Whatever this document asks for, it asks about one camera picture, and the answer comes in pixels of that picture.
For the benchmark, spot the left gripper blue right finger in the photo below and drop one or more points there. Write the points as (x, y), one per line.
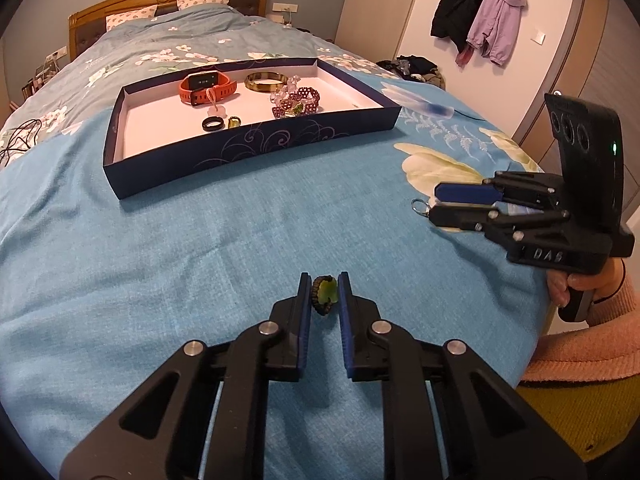
(362, 358)

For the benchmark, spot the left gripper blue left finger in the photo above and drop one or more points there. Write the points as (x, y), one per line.
(288, 357)

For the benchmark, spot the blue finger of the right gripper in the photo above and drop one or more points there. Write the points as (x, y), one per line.
(463, 193)
(462, 217)

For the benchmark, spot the yellow green jade charm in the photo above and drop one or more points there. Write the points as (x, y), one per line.
(234, 122)

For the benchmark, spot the tortoise shell bangle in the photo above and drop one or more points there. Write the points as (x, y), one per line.
(265, 82)

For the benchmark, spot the orange smart watch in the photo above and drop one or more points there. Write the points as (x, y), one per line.
(210, 86)

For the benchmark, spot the pink sleeve right forearm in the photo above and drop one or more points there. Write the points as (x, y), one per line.
(607, 350)

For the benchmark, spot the person right hand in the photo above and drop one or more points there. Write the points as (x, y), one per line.
(604, 284)

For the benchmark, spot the dark clothes pile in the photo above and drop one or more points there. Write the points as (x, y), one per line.
(415, 68)

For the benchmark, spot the purple hanging jacket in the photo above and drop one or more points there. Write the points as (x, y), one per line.
(494, 31)

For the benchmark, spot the black hanging jacket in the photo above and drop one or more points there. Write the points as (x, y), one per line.
(453, 20)

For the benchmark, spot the light blue floral blanket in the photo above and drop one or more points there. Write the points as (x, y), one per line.
(97, 292)

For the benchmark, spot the navy box lid tray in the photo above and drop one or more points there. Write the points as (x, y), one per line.
(153, 138)

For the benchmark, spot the wooden headboard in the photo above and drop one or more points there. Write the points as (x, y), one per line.
(87, 26)

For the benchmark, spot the blue grey floral duvet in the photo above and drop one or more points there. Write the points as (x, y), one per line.
(193, 38)

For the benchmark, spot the left patterned pillow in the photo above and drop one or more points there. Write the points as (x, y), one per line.
(114, 20)

